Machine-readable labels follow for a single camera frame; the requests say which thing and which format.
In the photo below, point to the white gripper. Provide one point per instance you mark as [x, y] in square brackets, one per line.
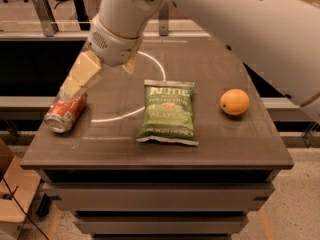
[115, 49]

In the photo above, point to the red coke can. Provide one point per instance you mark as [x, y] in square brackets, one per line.
[61, 116]

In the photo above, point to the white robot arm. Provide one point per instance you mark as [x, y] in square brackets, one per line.
[279, 39]

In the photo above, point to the green jalapeno chip bag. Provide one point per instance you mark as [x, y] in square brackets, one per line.
[168, 114]

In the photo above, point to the grey drawer cabinet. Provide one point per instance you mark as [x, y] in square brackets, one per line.
[119, 188]

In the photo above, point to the orange fruit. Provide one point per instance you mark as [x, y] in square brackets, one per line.
[234, 102]

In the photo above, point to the metal bracket left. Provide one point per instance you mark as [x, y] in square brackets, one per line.
[45, 15]

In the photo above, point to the metal rail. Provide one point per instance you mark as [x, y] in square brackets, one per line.
[82, 35]

